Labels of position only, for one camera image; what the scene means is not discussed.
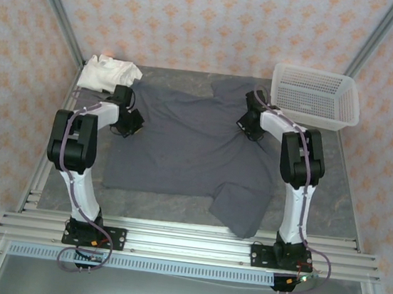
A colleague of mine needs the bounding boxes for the aluminium table side rail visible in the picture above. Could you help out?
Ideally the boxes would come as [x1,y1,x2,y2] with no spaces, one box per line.
[16,54,92,219]
[320,130,378,254]

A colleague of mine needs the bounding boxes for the grey t-shirt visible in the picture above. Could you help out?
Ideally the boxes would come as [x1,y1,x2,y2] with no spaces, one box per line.
[96,58,288,242]

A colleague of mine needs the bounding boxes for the long aluminium base rail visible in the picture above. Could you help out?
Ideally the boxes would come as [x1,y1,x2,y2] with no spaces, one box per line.
[0,200,386,285]

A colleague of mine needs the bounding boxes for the white perforated plastic basket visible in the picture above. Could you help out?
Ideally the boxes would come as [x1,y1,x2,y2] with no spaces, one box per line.
[266,61,366,135]

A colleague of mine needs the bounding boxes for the white slotted cable duct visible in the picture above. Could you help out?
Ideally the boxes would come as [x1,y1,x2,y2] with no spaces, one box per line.
[7,241,277,288]

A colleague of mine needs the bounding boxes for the small circuit board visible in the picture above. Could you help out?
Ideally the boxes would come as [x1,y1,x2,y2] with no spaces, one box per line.
[76,251,109,265]
[295,272,320,285]

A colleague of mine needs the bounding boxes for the aluminium corner post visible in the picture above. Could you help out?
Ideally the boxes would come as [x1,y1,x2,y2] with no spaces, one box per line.
[344,0,393,83]
[16,0,95,70]

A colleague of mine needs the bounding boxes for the white t-shirt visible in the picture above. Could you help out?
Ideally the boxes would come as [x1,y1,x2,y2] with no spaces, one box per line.
[76,52,145,98]

